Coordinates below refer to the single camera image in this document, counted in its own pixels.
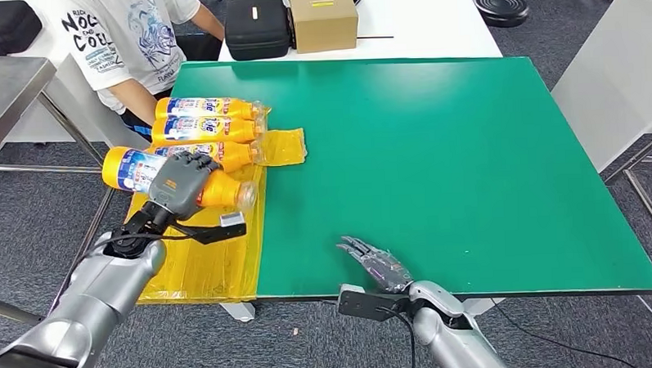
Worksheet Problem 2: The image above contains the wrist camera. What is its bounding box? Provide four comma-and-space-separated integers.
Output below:
169, 209, 250, 249
335, 280, 414, 325

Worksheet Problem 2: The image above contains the black bag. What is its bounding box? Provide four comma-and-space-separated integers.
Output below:
0, 0, 45, 57

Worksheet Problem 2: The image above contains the black round disc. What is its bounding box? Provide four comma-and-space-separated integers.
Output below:
472, 0, 531, 30

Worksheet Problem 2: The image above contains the brown cardboard box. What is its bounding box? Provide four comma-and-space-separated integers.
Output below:
290, 0, 361, 55

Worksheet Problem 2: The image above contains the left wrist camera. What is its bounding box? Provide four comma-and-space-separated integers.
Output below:
169, 209, 250, 249

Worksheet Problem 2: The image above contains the black floor cable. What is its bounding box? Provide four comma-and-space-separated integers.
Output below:
490, 294, 645, 368

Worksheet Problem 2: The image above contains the black carrying case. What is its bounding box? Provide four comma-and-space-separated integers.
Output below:
223, 0, 295, 62

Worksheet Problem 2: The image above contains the orange detergent bottle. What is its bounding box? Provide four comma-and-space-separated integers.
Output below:
100, 141, 259, 217
154, 94, 267, 124
144, 139, 263, 177
151, 113, 268, 148

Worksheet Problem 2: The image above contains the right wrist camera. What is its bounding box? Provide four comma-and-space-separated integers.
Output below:
335, 280, 414, 325

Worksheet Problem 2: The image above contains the yellow taped cardboard sheet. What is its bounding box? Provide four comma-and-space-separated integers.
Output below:
120, 110, 313, 308

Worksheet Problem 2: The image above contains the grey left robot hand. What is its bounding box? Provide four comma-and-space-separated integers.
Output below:
146, 149, 223, 223

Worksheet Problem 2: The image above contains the person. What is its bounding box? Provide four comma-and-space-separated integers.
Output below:
57, 0, 230, 142

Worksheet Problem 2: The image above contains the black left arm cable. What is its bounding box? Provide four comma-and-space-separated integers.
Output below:
80, 222, 203, 263

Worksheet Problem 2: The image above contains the white table foot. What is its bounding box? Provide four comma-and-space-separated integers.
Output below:
463, 297, 506, 317
220, 301, 258, 325

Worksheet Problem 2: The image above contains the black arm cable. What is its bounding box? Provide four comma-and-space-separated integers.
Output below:
380, 303, 418, 368
80, 222, 203, 263

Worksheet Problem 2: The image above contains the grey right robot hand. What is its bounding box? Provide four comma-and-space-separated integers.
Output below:
335, 232, 416, 297

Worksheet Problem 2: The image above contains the grey metal table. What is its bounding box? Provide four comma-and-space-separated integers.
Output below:
0, 51, 142, 326

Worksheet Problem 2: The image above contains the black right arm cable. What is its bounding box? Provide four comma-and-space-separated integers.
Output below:
380, 303, 418, 368

